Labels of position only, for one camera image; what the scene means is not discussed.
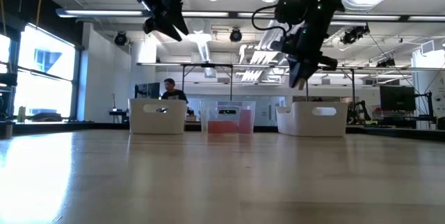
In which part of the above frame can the black computer monitor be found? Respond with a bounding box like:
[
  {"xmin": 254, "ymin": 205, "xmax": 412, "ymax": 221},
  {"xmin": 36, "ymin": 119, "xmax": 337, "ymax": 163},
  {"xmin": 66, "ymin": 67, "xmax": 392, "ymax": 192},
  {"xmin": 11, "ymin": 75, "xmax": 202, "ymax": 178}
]
[
  {"xmin": 379, "ymin": 84, "xmax": 416, "ymax": 113},
  {"xmin": 134, "ymin": 82, "xmax": 161, "ymax": 100}
]

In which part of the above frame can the white ceiling duct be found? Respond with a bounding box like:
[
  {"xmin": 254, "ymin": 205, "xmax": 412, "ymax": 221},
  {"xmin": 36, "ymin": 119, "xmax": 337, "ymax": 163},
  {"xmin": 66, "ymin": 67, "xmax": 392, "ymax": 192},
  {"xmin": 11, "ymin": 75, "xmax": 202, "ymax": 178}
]
[{"xmin": 239, "ymin": 18, "xmax": 300, "ymax": 82}]

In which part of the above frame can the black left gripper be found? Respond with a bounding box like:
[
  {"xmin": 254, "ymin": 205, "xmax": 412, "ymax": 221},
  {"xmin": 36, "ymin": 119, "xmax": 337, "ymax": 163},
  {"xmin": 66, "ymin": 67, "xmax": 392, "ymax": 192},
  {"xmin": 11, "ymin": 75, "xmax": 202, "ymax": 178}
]
[{"xmin": 137, "ymin": 0, "xmax": 191, "ymax": 42}]

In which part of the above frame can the person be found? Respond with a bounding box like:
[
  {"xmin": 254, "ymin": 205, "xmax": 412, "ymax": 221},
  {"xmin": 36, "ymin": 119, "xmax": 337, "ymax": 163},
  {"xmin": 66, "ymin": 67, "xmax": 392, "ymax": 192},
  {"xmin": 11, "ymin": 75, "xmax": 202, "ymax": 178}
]
[{"xmin": 159, "ymin": 77, "xmax": 191, "ymax": 106}]

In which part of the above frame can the large bright window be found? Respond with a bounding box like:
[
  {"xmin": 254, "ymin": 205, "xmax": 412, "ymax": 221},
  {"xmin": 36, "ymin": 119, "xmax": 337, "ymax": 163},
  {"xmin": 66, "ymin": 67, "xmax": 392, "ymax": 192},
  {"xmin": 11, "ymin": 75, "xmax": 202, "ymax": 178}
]
[{"xmin": 13, "ymin": 22, "xmax": 77, "ymax": 119}]

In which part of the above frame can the yellow green cup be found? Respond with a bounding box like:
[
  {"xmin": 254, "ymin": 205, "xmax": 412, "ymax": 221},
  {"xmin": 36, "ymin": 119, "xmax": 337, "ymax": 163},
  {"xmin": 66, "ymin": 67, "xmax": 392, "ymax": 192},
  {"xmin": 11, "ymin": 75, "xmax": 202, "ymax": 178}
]
[{"xmin": 17, "ymin": 106, "xmax": 29, "ymax": 123}]

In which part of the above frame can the black ceiling camera rig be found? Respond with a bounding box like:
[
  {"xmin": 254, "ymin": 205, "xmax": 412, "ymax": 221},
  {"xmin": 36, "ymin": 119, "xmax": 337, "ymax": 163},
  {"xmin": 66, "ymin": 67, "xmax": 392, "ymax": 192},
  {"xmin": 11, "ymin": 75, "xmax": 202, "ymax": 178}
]
[{"xmin": 340, "ymin": 25, "xmax": 371, "ymax": 46}]

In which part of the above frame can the black ceiling spotlight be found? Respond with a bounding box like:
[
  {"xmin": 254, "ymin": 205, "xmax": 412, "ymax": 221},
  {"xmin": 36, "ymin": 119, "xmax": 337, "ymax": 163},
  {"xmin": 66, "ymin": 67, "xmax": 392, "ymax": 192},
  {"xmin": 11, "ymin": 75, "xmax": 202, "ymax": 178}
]
[
  {"xmin": 229, "ymin": 27, "xmax": 243, "ymax": 43},
  {"xmin": 113, "ymin": 31, "xmax": 128, "ymax": 47}
]

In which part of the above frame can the long ceiling light strip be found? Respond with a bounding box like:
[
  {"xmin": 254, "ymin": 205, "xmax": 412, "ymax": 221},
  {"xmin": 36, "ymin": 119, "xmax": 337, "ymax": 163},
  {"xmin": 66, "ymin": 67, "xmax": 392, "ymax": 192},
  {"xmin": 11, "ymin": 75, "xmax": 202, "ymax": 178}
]
[
  {"xmin": 330, "ymin": 14, "xmax": 445, "ymax": 22},
  {"xmin": 55, "ymin": 7, "xmax": 230, "ymax": 19}
]

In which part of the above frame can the white plastic bin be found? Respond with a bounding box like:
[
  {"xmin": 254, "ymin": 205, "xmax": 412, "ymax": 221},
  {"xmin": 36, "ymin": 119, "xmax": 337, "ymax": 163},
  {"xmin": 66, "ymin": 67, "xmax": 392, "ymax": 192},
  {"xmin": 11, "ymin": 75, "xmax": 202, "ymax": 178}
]
[
  {"xmin": 275, "ymin": 101, "xmax": 349, "ymax": 138},
  {"xmin": 128, "ymin": 98, "xmax": 188, "ymax": 135}
]

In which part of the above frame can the black background rig frame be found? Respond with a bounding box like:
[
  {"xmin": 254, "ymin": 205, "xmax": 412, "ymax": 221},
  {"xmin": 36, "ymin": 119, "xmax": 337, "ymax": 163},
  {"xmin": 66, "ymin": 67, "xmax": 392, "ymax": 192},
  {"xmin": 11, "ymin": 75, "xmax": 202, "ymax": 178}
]
[
  {"xmin": 305, "ymin": 65, "xmax": 356, "ymax": 113},
  {"xmin": 181, "ymin": 63, "xmax": 234, "ymax": 102}
]

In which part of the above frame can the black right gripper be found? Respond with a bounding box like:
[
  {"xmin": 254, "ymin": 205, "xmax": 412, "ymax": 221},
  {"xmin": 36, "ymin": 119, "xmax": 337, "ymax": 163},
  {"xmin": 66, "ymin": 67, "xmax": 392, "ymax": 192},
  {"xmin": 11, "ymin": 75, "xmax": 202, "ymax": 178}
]
[{"xmin": 277, "ymin": 25, "xmax": 338, "ymax": 89}]

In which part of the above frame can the clear plastic bin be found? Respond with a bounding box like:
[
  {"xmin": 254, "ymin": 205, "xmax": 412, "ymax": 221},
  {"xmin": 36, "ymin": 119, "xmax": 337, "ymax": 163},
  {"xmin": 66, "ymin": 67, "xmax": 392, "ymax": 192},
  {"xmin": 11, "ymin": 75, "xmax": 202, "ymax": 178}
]
[{"xmin": 200, "ymin": 99, "xmax": 257, "ymax": 136}]

